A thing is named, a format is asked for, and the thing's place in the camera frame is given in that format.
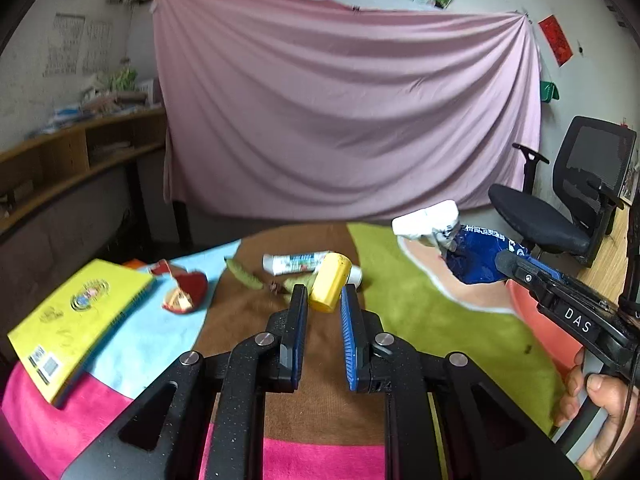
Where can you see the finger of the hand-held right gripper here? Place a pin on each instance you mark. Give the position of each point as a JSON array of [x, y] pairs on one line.
[[520, 266]]

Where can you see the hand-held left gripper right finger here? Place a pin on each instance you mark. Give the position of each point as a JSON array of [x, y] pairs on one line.
[[350, 340]]

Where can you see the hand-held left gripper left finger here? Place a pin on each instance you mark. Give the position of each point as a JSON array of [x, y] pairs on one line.
[[300, 330]]

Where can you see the green bean pod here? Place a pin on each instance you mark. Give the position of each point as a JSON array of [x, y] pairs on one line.
[[297, 285], [242, 275]]

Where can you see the blue foil packet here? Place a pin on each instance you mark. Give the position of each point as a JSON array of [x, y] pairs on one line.
[[475, 260]]

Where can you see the salmon plastic bin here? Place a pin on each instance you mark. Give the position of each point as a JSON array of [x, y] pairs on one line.
[[532, 322]]

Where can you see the yellow plastic bottle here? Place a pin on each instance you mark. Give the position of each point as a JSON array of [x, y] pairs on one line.
[[330, 282]]

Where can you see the white printed tube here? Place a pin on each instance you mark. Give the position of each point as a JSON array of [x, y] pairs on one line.
[[292, 262]]

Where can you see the white wrapper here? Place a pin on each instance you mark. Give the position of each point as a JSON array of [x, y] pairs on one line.
[[425, 222]]

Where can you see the red wrapper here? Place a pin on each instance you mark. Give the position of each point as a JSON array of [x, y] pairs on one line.
[[187, 287]]

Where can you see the person's right hand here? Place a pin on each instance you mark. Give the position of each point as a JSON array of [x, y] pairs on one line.
[[617, 410]]

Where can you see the black office chair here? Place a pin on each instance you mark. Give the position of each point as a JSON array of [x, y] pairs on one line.
[[540, 220]]

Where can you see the colourful patchwork blanket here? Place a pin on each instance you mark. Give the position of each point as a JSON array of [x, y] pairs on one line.
[[425, 320]]

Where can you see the yellow book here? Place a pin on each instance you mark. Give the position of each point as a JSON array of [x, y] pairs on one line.
[[75, 320]]

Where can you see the pink hanging bed sheet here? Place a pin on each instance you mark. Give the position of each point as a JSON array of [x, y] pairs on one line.
[[350, 110]]

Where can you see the wooden shelf desk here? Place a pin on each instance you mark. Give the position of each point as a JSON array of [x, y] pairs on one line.
[[65, 160]]

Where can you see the pile of papers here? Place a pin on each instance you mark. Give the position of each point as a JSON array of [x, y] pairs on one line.
[[95, 105]]

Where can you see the green patterned bag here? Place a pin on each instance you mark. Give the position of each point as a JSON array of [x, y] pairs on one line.
[[122, 79]]

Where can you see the wooden wall panel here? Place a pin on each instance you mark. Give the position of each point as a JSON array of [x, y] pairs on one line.
[[612, 260]]

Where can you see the red paper wall decoration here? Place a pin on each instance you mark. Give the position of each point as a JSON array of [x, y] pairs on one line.
[[556, 40]]

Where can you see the small wall calendar sheet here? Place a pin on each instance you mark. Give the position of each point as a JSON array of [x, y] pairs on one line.
[[97, 47]]

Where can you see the large wall calendar sheet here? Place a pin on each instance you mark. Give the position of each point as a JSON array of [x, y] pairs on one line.
[[64, 45]]

